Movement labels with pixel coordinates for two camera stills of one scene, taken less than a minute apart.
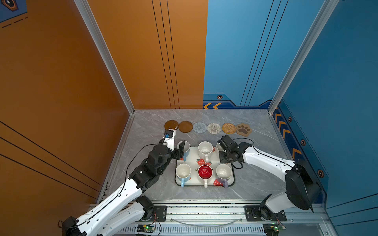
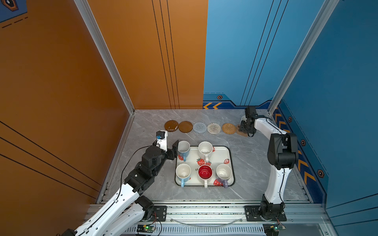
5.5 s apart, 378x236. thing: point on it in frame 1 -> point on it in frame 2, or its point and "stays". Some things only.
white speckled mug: [205, 148] stays
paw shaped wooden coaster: [243, 129] stays
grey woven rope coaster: [199, 127] stays
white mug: [219, 147] -> [243, 118]
